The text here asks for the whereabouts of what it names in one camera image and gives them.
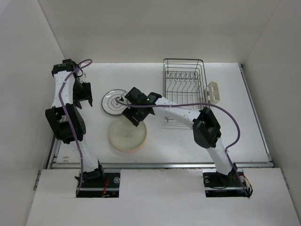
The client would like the tan yellow plate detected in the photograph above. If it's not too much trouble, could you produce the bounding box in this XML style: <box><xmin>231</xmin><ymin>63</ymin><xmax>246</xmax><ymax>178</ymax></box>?
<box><xmin>132</xmin><ymin>132</ymin><xmax>148</xmax><ymax>152</ymax></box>

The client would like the grey patterned plate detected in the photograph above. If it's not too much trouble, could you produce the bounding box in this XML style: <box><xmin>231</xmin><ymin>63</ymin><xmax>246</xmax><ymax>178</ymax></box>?
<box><xmin>101</xmin><ymin>89</ymin><xmax>127</xmax><ymax>116</ymax></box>

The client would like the cream white plate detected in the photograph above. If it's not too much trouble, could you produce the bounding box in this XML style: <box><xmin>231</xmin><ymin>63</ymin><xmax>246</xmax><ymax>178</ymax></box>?
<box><xmin>109</xmin><ymin>116</ymin><xmax>147</xmax><ymax>153</ymax></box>

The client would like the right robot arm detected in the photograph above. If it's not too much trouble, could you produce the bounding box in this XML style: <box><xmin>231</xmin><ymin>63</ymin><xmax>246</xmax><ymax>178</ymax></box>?
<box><xmin>116</xmin><ymin>87</ymin><xmax>235</xmax><ymax>186</ymax></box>

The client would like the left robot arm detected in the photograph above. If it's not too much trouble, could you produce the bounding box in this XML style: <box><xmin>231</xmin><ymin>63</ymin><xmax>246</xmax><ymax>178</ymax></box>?
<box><xmin>45</xmin><ymin>59</ymin><xmax>106</xmax><ymax>187</ymax></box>

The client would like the beige cutlery holder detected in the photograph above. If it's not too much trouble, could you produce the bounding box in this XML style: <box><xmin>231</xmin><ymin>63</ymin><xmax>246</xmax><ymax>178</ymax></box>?
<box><xmin>205</xmin><ymin>81</ymin><xmax>221</xmax><ymax>105</ymax></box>

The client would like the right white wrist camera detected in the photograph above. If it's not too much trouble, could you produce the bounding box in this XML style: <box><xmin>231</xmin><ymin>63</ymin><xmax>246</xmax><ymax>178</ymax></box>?
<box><xmin>116</xmin><ymin>95</ymin><xmax>126</xmax><ymax>103</ymax></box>

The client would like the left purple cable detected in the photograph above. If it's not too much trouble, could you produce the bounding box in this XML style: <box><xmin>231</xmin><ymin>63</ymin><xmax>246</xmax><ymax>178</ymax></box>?
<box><xmin>58</xmin><ymin>58</ymin><xmax>93</xmax><ymax>197</ymax></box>

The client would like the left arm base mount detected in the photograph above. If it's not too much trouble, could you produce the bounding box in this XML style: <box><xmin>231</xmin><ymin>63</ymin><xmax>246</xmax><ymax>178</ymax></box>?
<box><xmin>76</xmin><ymin>172</ymin><xmax>121</xmax><ymax>198</ymax></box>

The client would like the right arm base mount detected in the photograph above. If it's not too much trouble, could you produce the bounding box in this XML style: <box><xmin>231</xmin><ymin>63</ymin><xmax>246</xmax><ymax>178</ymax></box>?
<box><xmin>203</xmin><ymin>171</ymin><xmax>253</xmax><ymax>198</ymax></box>

